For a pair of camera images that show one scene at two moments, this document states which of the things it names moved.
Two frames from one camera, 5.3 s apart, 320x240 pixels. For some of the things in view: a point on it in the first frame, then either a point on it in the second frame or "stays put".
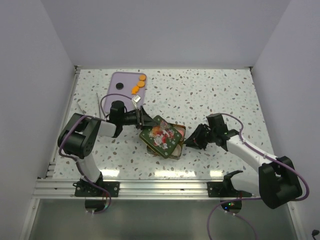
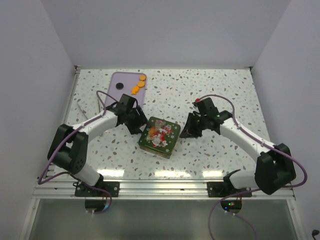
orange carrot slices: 141,83 stays put
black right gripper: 195,140 → 189,131
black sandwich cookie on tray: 119,86 stays put
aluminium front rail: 52,188 stays put
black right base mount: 226,188 stays put
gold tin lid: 177,154 → 160,134
